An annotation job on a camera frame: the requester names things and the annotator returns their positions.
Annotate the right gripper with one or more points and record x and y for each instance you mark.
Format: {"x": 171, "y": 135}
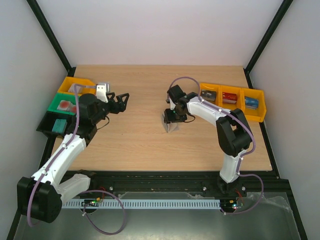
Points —
{"x": 171, "y": 119}

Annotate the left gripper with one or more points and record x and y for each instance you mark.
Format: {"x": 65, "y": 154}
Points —
{"x": 121, "y": 107}

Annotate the white card holder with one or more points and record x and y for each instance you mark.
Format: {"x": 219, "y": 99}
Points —
{"x": 169, "y": 127}

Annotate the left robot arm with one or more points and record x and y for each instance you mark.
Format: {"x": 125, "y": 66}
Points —
{"x": 42, "y": 195}

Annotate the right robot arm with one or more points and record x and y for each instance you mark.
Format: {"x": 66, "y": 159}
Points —
{"x": 233, "y": 131}

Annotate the black card stack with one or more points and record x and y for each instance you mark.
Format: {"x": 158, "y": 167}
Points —
{"x": 209, "y": 95}

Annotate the grey holder in yellow bin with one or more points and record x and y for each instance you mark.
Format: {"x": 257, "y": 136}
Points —
{"x": 75, "y": 88}

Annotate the yellow bin with black cards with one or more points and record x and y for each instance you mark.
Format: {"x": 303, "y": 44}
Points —
{"x": 214, "y": 87}

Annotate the holder with red card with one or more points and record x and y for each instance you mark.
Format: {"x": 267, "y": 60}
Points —
{"x": 64, "y": 105}

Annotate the red card stack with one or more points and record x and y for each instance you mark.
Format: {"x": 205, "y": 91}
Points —
{"x": 229, "y": 98}

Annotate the teal holder in black bin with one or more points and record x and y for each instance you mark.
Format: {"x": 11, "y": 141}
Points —
{"x": 59, "y": 126}

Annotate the yellow bin with red cards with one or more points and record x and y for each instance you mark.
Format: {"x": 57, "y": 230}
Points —
{"x": 237, "y": 90}

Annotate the blue card stack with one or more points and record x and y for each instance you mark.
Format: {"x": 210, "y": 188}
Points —
{"x": 251, "y": 103}

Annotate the yellow bin with blue cards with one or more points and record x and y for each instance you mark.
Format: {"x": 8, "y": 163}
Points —
{"x": 259, "y": 114}

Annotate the green bin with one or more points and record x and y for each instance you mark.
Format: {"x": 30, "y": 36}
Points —
{"x": 57, "y": 98}

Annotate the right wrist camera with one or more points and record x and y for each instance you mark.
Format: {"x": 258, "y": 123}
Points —
{"x": 171, "y": 103}

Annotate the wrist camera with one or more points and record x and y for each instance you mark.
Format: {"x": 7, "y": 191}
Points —
{"x": 171, "y": 103}
{"x": 102, "y": 88}

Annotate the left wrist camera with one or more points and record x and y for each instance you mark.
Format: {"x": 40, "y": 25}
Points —
{"x": 102, "y": 88}

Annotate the left black frame post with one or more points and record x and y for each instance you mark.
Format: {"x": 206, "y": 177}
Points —
{"x": 42, "y": 20}

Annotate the black frame post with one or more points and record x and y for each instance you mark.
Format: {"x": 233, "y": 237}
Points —
{"x": 276, "y": 20}
{"x": 42, "y": 20}

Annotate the white slotted cable duct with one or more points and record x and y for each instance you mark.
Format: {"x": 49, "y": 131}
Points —
{"x": 153, "y": 204}

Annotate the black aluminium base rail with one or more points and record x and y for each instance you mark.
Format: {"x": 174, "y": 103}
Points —
{"x": 204, "y": 183}

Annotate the right black frame post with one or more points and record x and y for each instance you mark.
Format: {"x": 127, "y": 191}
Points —
{"x": 276, "y": 20}

